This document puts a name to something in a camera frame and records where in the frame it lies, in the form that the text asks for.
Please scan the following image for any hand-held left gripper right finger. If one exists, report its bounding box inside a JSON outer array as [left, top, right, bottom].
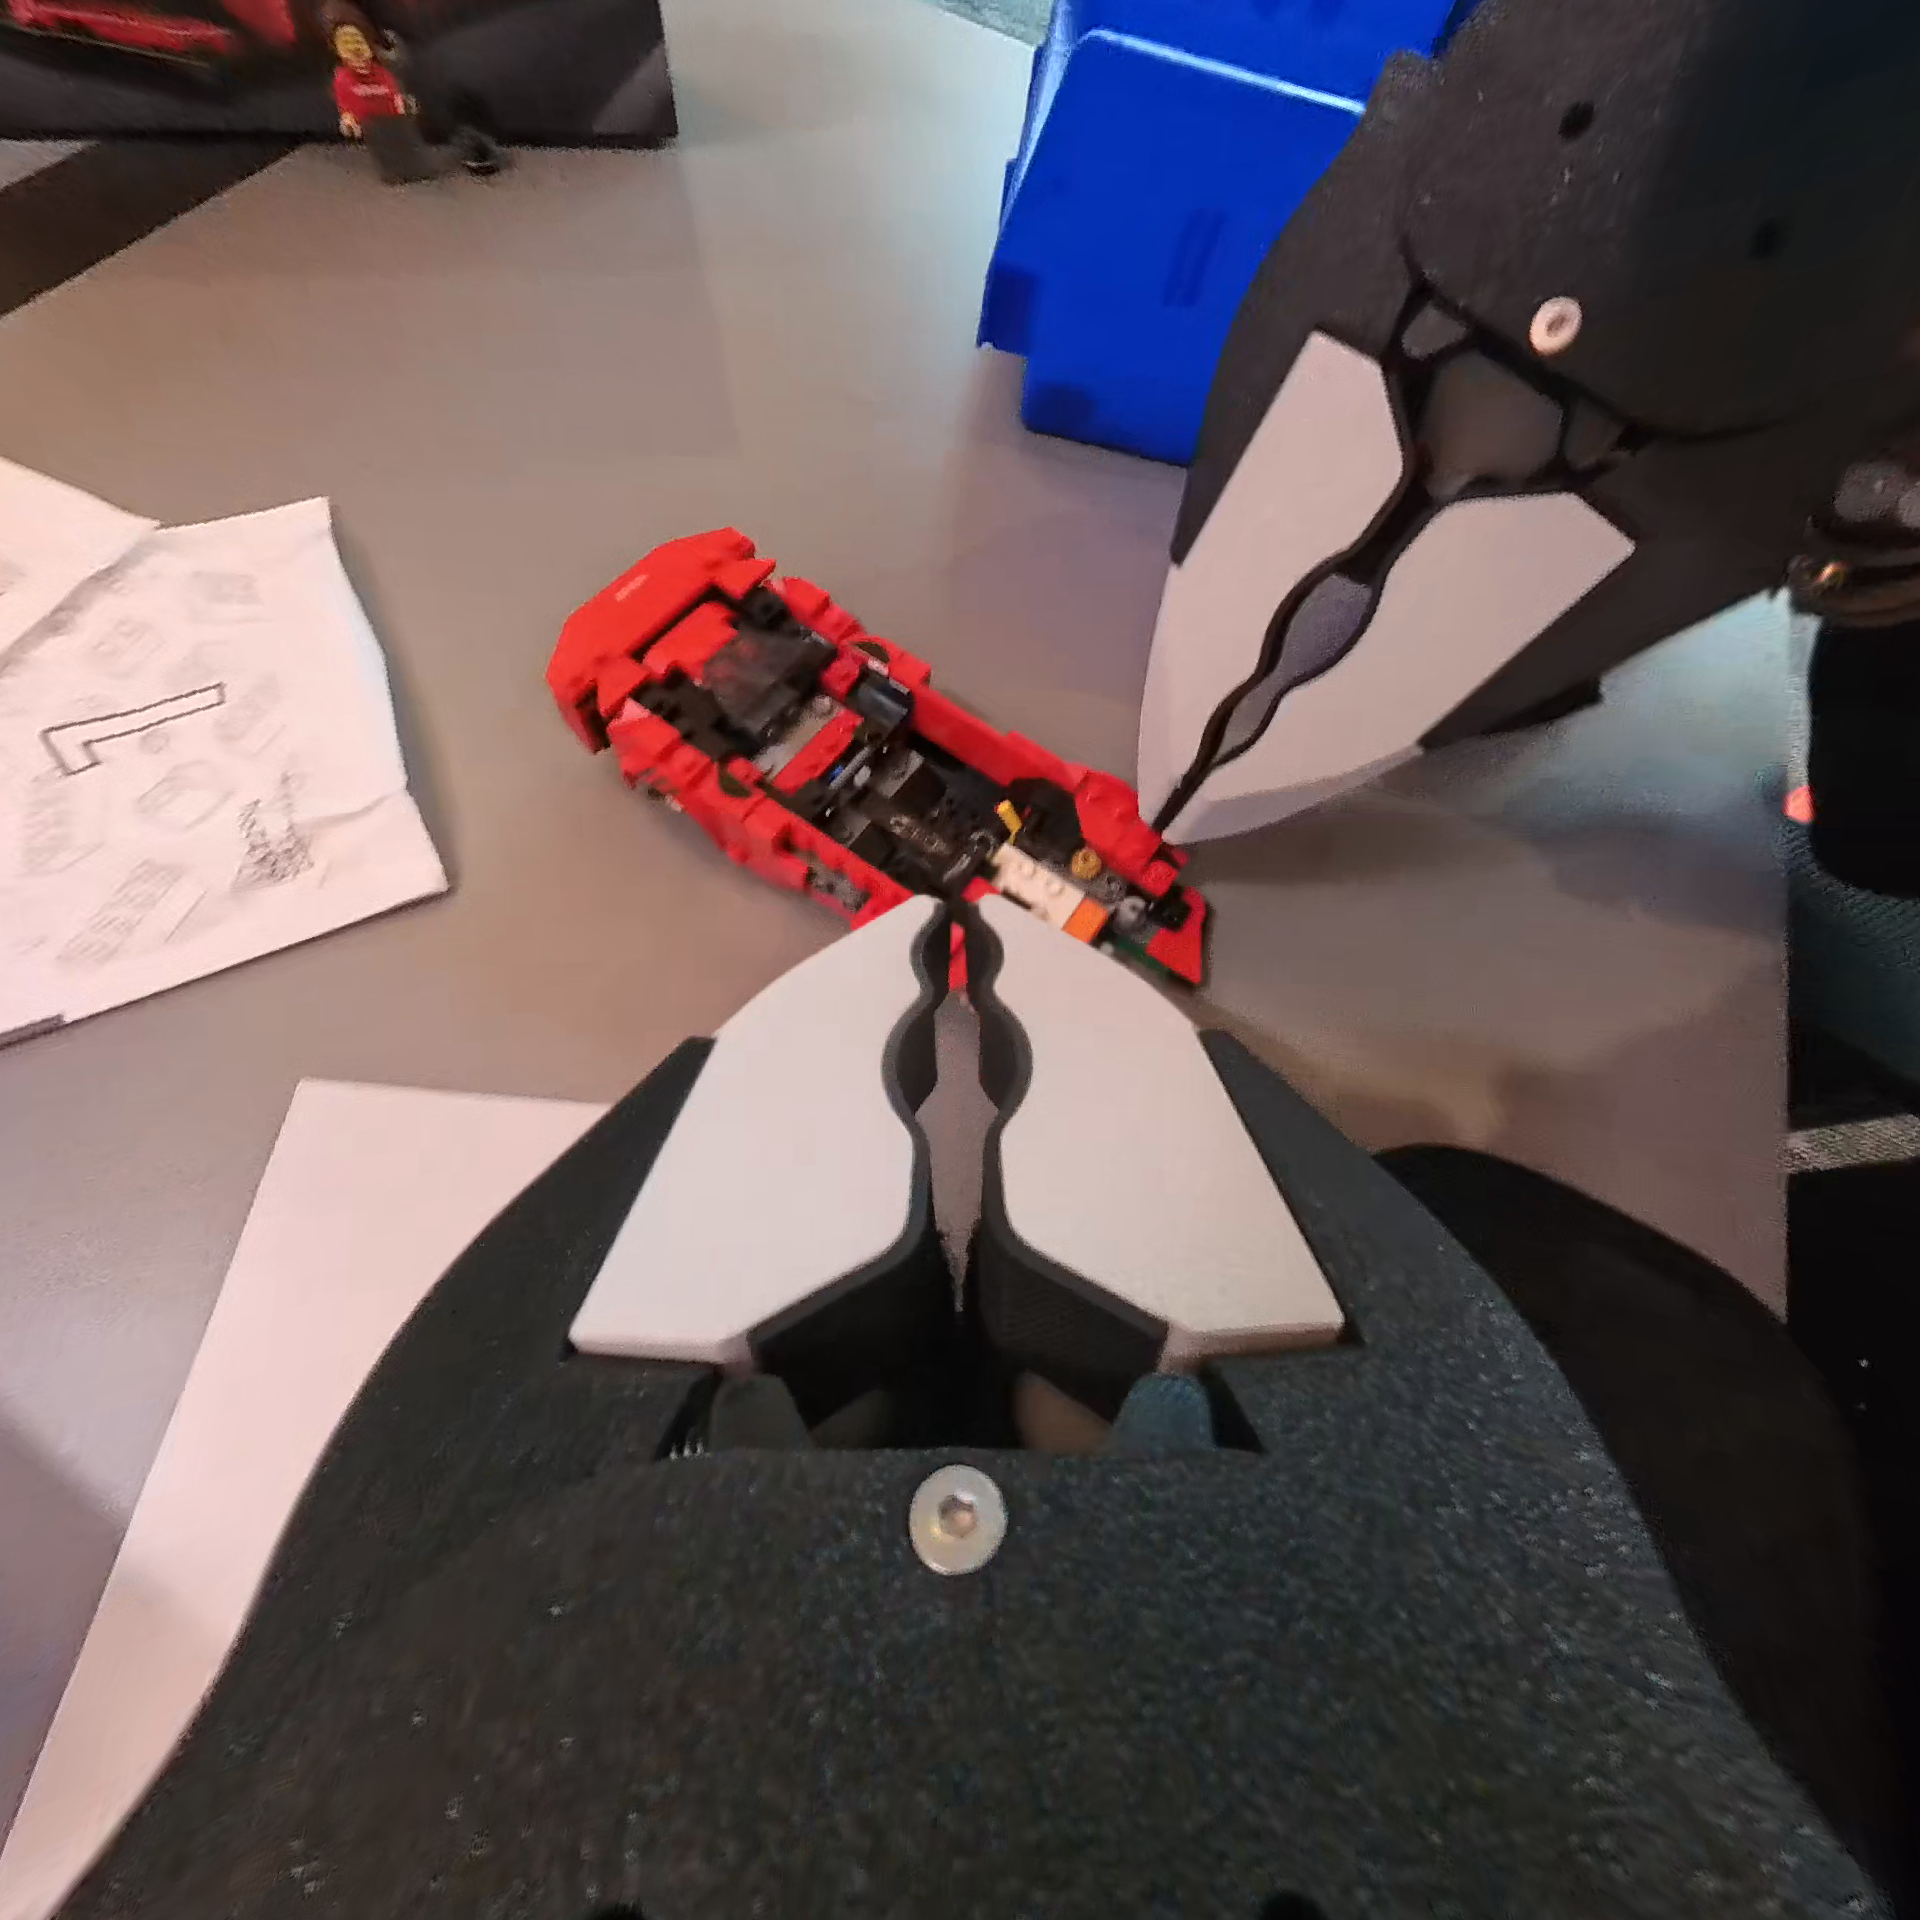
[[960, 893, 1346, 1377]]

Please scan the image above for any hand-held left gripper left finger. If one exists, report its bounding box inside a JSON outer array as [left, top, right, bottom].
[[569, 895, 965, 1369]]

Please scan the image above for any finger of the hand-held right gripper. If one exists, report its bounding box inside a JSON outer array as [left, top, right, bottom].
[[1137, 330, 1422, 826], [1161, 482, 1636, 846]]

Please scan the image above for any white instruction booklet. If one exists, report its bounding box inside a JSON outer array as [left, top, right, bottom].
[[0, 1078, 608, 1920]]

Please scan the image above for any red toy brick car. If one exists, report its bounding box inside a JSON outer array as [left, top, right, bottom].
[[544, 529, 1212, 993]]

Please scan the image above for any blue plastic bin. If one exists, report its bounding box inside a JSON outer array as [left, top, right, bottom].
[[1049, 0, 1466, 108], [977, 29, 1369, 470]]

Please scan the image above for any white printed paper bag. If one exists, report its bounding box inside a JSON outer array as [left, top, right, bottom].
[[0, 499, 453, 1046]]

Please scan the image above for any torn white paper bag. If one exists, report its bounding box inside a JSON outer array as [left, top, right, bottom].
[[0, 458, 160, 663]]

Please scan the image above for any toy brick minifigure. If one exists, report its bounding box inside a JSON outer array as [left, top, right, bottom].
[[326, 15, 506, 186]]

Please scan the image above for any black toy set box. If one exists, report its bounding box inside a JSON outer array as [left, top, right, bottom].
[[0, 0, 676, 154]]

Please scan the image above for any gold bracelet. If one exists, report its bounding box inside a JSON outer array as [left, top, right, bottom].
[[1785, 546, 1920, 625]]

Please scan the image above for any clear bead bracelet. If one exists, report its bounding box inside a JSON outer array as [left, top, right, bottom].
[[1809, 458, 1920, 569]]

